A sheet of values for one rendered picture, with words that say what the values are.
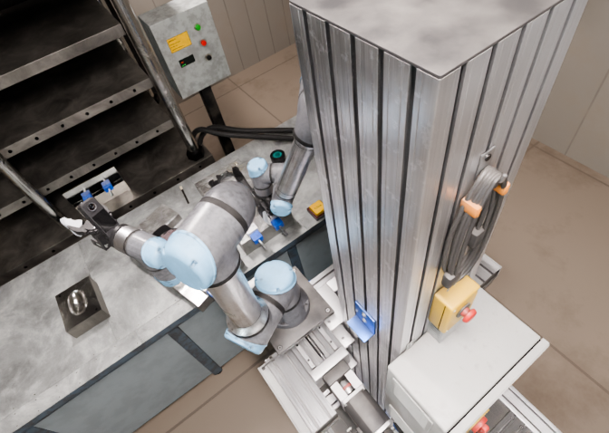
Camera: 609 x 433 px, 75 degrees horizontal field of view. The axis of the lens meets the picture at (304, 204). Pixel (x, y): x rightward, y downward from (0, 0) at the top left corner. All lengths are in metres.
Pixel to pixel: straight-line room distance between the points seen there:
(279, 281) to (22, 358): 1.24
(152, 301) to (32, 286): 0.62
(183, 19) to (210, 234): 1.48
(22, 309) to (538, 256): 2.75
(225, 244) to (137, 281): 1.18
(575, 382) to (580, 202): 1.19
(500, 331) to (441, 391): 0.22
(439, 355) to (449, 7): 0.81
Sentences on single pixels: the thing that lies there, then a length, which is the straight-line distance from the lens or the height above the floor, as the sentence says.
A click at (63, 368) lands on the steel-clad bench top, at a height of 0.80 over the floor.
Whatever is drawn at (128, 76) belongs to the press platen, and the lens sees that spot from 2.14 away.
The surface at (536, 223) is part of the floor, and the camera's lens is 2.95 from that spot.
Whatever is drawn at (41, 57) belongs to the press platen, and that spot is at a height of 1.54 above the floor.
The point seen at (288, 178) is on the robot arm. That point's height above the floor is 1.34.
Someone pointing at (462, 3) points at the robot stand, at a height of 2.03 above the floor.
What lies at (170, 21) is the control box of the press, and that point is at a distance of 2.09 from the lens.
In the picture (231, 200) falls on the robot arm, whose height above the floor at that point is 1.68.
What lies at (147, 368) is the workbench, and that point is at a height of 0.53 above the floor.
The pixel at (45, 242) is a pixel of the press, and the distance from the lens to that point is 2.37.
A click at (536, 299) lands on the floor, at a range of 2.65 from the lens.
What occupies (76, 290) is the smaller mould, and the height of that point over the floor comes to 0.87.
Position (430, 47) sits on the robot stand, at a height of 2.03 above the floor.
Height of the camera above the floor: 2.25
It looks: 51 degrees down
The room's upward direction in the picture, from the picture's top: 13 degrees counter-clockwise
